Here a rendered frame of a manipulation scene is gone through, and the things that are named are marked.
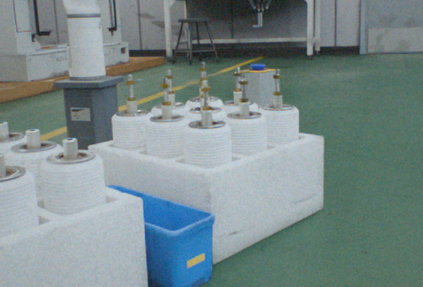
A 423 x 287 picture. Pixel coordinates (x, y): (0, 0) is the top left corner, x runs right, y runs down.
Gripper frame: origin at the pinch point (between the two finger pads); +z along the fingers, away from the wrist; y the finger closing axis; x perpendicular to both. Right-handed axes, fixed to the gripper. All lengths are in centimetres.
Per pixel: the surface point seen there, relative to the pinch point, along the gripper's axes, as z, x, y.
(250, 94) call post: 19.8, 0.3, -3.1
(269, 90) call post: 18.9, -3.1, 0.9
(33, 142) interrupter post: 19, -9, -72
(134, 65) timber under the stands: 39, 297, 191
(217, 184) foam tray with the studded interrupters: 29, -27, -46
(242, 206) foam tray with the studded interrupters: 36, -27, -39
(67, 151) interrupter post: 18, -20, -72
